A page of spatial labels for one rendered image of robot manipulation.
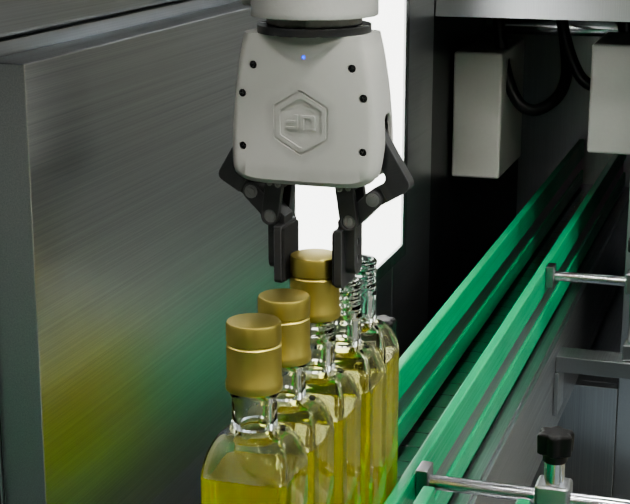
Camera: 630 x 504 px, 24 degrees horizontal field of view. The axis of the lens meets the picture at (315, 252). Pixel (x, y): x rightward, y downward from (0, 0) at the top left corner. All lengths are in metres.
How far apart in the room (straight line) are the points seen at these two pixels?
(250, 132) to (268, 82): 0.04
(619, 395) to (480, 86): 0.47
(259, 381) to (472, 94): 1.24
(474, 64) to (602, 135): 0.21
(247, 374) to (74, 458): 0.14
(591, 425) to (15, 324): 1.26
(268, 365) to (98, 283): 0.14
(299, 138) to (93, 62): 0.14
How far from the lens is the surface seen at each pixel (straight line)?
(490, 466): 1.42
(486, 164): 2.09
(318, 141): 0.94
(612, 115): 2.03
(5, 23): 0.86
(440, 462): 1.26
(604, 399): 2.03
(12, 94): 0.87
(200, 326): 1.13
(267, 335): 0.88
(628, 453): 2.05
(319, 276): 0.98
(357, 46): 0.93
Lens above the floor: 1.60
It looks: 15 degrees down
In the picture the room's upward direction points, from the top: straight up
